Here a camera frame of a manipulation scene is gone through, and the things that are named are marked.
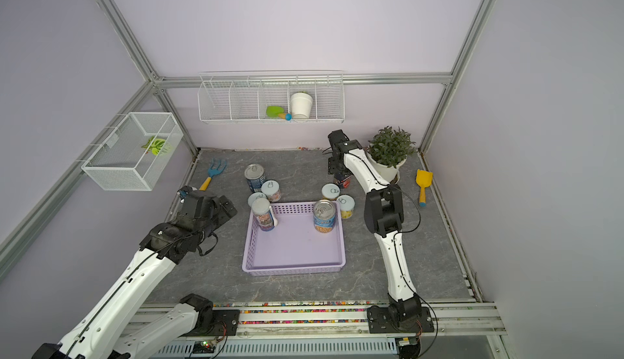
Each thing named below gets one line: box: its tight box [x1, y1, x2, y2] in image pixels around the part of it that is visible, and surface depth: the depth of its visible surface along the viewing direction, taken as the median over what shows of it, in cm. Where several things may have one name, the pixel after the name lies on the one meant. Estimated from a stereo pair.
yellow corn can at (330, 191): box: [320, 181, 341, 201], surface depth 101 cm
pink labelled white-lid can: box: [260, 179, 282, 203], surface depth 102 cm
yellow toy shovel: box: [416, 168, 434, 208], surface depth 111 cm
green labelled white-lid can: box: [247, 191, 269, 208], surface depth 98 cm
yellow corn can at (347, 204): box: [336, 194, 356, 220], surface depth 96 cm
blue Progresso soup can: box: [312, 199, 336, 234], surface depth 89 cm
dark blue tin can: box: [243, 163, 266, 193], surface depth 101 cm
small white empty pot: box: [290, 92, 313, 120], surface depth 94 cm
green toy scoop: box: [265, 105, 286, 120], surface depth 104 cm
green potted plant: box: [364, 125, 416, 168], surface depth 98 cm
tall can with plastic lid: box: [251, 198, 275, 232], surface depth 87 cm
